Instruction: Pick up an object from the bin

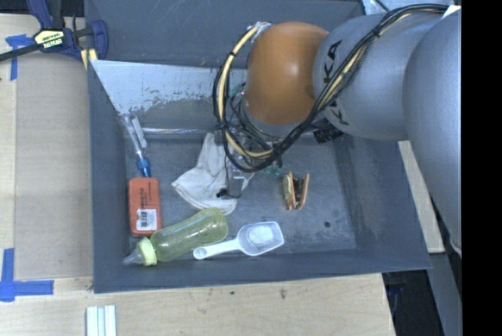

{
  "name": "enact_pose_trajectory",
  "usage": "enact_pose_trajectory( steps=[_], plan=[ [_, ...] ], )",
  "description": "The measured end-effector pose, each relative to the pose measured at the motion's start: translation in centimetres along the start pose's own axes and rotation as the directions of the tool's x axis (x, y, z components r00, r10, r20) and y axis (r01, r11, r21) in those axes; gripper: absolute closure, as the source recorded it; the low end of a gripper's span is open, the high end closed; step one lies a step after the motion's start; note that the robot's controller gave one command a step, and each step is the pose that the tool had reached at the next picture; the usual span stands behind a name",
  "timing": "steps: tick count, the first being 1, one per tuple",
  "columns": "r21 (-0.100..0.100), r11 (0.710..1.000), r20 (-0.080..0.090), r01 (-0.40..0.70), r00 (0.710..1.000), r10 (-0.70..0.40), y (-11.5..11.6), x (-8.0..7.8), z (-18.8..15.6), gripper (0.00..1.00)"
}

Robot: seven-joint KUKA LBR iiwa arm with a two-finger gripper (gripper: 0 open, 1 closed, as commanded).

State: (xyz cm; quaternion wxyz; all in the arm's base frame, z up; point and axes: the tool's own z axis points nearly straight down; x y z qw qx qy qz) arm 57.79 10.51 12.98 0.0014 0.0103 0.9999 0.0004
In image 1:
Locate white cloth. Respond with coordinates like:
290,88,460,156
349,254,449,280
171,131,256,216

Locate white measuring scoop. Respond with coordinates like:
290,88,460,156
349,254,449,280
192,221,286,261

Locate orange and brown clip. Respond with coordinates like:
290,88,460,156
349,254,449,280
282,170,311,211

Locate yellow-green baby bottle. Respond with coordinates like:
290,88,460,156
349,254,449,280
122,206,230,267

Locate grey metal bin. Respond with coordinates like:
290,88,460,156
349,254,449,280
82,0,433,294

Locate orange flat box with barcode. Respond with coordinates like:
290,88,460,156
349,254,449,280
127,177,163,238

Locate clear syringe with blue tip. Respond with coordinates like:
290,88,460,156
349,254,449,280
117,113,153,179

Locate black cylinder on white bracket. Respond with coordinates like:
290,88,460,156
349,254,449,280
312,126,345,144

